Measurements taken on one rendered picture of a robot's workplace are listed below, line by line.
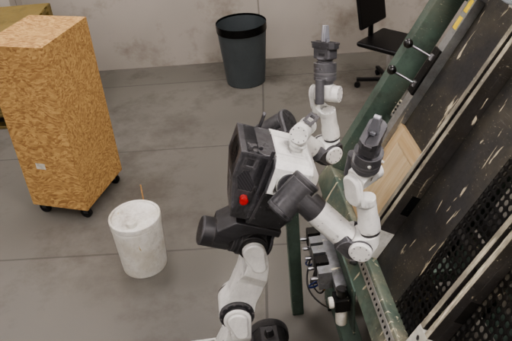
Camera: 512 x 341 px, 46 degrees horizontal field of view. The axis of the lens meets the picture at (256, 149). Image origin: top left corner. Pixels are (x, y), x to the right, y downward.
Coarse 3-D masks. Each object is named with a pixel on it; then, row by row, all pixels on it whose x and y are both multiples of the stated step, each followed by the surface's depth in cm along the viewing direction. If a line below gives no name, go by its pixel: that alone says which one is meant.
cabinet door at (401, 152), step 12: (396, 132) 244; (408, 132) 238; (396, 144) 241; (408, 144) 233; (384, 156) 246; (396, 156) 239; (408, 156) 230; (384, 168) 244; (396, 168) 236; (408, 168) 228; (384, 180) 241; (396, 180) 233; (372, 192) 247; (384, 192) 238; (384, 204) 235
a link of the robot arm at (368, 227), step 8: (376, 208) 192; (360, 216) 193; (368, 216) 192; (376, 216) 193; (360, 224) 194; (368, 224) 193; (376, 224) 194; (360, 232) 197; (368, 232) 194; (376, 232) 195; (352, 240) 198; (360, 240) 196; (368, 240) 195; (376, 240) 197
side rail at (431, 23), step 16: (432, 0) 246; (448, 0) 244; (464, 0) 245; (432, 16) 247; (448, 16) 247; (416, 32) 250; (432, 32) 250; (400, 48) 258; (432, 48) 254; (400, 64) 257; (416, 64) 257; (384, 80) 261; (400, 80) 261; (384, 96) 264; (400, 96) 265; (368, 112) 267; (384, 112) 268; (352, 128) 274; (352, 144) 275
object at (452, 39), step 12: (468, 0) 224; (480, 0) 223; (468, 12) 222; (468, 24) 224; (456, 36) 226; (444, 48) 228; (444, 60) 231; (432, 72) 233; (408, 96) 240; (420, 96) 238; (408, 108) 240; (396, 120) 243; (384, 144) 248
